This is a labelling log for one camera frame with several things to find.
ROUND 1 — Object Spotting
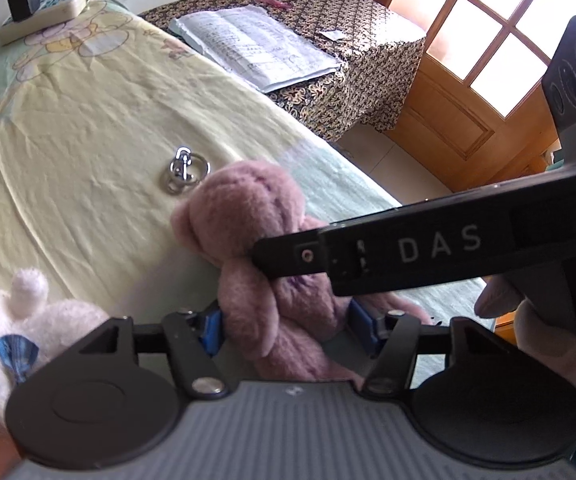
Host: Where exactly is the person's right hand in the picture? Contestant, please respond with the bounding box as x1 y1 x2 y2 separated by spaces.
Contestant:
474 272 576 413

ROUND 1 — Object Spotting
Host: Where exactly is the metal key ring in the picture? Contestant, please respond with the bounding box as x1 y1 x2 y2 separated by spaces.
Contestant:
163 146 212 193

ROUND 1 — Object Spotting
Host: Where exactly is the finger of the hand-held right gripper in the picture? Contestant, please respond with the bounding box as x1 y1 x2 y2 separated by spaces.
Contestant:
252 227 329 282

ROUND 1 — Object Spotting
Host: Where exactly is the stack of printed papers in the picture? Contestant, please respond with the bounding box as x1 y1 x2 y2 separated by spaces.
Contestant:
168 4 343 93

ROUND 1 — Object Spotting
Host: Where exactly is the pink teddy bear plush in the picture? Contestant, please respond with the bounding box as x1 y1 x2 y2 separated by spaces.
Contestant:
170 160 436 383

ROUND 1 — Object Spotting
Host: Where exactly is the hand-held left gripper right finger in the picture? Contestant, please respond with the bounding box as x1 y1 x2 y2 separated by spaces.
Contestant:
348 299 516 403

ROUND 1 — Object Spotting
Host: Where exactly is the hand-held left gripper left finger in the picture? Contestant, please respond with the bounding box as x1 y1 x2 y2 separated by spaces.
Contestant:
70 307 231 401

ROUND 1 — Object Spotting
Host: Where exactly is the white power strip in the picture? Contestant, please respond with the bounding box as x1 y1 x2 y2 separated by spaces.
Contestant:
0 0 92 47

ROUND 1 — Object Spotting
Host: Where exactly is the white bunny plush toy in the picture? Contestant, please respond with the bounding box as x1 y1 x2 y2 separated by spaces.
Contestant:
0 267 111 426

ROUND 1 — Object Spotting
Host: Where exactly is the desktop with cartoon print sheet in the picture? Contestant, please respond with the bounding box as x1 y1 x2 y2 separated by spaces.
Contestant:
0 0 499 426

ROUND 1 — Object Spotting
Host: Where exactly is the patterned cloth side table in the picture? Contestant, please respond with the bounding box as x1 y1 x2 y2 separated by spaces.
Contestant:
138 0 427 142

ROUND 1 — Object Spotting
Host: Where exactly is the wooden door with glass panes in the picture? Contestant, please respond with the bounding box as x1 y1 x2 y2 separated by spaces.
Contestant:
335 0 576 193

